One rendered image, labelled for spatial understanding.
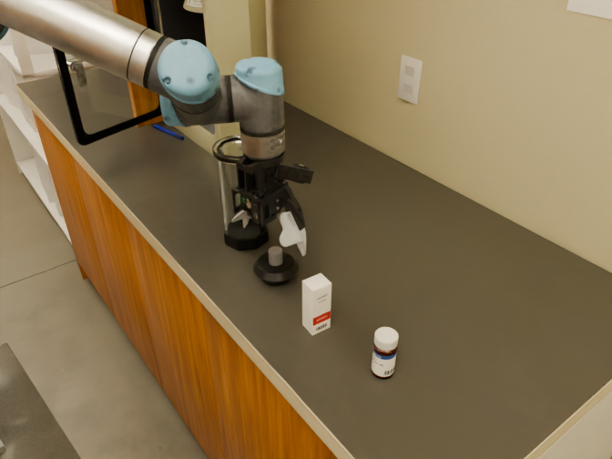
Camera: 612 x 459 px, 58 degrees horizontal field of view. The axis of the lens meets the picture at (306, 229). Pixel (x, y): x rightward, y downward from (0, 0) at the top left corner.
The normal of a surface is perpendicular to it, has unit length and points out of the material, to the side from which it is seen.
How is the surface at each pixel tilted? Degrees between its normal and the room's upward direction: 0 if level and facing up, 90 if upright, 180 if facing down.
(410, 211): 0
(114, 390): 0
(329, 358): 0
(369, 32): 90
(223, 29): 90
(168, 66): 55
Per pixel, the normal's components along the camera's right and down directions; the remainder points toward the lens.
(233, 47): 0.60, 0.46
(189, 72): 0.12, -0.01
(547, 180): -0.80, 0.34
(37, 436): 0.00, -0.82
